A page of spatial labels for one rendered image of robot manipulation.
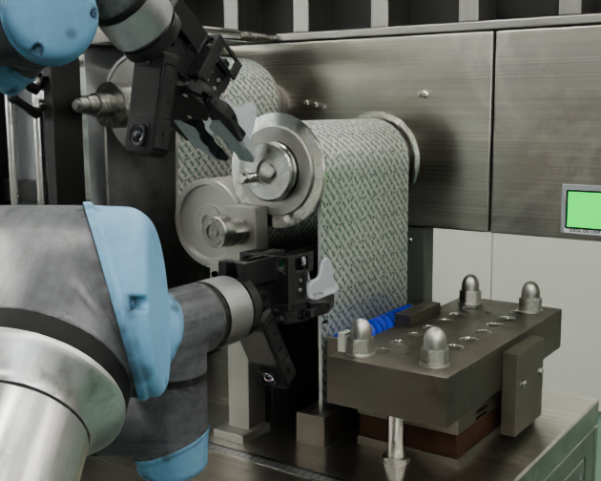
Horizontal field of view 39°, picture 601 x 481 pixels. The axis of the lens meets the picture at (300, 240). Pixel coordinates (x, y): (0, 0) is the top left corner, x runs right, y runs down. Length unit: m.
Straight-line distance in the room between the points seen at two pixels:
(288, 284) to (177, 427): 0.21
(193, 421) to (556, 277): 3.02
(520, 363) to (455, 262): 2.83
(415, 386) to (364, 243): 0.26
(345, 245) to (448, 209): 0.26
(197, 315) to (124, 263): 0.39
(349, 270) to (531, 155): 0.33
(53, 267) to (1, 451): 0.11
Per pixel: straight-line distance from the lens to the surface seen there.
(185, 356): 0.86
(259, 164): 1.10
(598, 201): 1.26
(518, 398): 1.15
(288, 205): 1.09
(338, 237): 1.12
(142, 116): 0.95
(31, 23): 0.71
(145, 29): 0.92
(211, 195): 1.19
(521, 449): 1.16
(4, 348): 0.46
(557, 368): 3.89
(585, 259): 3.75
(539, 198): 1.30
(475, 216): 1.34
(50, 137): 1.20
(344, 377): 1.06
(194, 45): 0.99
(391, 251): 1.25
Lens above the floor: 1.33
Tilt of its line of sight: 9 degrees down
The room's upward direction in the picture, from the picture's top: straight up
